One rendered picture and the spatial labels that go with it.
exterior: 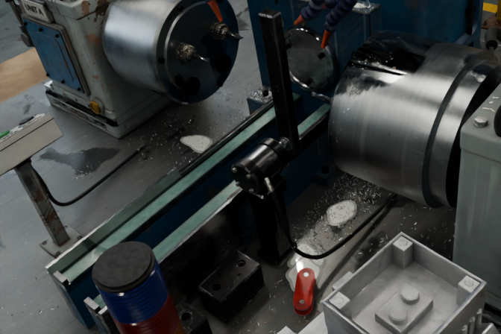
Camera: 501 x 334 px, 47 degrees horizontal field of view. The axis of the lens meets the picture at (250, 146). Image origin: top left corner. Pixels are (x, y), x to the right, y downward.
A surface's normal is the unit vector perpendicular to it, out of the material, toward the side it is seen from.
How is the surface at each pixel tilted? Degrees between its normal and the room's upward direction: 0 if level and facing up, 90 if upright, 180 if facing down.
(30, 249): 0
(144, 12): 32
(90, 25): 90
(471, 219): 90
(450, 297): 0
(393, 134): 66
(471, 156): 90
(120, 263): 0
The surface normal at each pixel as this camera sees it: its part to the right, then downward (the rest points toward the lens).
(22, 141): 0.62, 0.00
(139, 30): -0.61, -0.07
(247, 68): -0.16, -0.78
